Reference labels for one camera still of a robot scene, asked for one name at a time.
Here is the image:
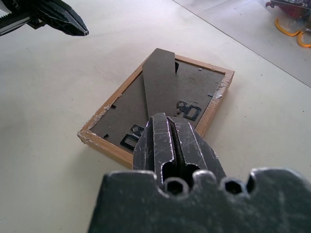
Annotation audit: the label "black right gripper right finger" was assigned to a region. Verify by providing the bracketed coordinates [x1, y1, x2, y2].
[169, 117, 227, 180]

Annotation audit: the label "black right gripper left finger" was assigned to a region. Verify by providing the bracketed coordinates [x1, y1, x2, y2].
[132, 113, 176, 181]

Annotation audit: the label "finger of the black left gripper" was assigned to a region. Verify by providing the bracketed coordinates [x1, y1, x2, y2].
[48, 0, 89, 36]
[31, 2, 83, 37]

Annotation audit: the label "wooden picture frame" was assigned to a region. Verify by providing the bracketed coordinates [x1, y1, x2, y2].
[77, 48, 235, 169]

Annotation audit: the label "red and black object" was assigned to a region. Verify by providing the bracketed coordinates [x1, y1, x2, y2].
[264, 0, 311, 18]

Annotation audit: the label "orange handled scissors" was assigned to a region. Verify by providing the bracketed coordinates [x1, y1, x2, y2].
[274, 15, 311, 48]

